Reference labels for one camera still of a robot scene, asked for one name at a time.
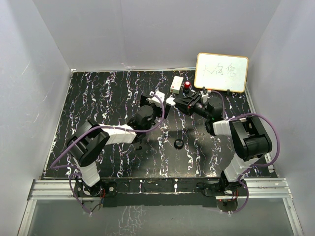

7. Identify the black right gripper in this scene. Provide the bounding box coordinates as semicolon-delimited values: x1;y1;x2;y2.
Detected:
173;93;211;120

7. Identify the white earbud charging case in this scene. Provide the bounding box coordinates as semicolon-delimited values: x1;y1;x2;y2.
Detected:
166;97;176;107

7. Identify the black round earbud case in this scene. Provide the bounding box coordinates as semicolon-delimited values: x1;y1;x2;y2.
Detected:
174;139;184;149

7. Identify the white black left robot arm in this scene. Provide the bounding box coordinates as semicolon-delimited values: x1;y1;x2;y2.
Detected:
67;91;175;197

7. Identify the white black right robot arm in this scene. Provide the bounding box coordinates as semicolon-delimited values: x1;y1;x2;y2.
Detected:
174;93;273;195

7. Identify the red capped small bottle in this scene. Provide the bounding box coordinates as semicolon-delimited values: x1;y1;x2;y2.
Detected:
183;81;190;94

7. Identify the green white cardboard box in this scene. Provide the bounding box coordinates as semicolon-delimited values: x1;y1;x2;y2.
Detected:
170;76;184;94

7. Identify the yellow framed whiteboard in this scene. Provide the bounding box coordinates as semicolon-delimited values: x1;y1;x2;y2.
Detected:
194;53;249;93

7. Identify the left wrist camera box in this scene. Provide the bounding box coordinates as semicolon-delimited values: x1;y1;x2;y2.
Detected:
148;90;165;106

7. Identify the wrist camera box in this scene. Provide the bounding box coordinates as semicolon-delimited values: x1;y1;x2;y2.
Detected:
148;90;165;106
200;89;210;104

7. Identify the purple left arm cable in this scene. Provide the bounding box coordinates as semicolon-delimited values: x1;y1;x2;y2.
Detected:
50;91;165;216

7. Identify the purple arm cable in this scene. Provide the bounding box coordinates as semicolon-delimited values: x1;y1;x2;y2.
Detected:
50;91;165;216
204;89;281;216

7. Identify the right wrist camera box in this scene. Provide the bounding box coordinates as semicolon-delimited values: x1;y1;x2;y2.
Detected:
200;89;210;104

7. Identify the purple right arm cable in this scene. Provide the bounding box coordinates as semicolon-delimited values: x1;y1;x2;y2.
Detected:
204;89;281;216

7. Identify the aluminium frame rail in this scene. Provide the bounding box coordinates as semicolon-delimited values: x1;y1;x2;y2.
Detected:
18;178;304;236

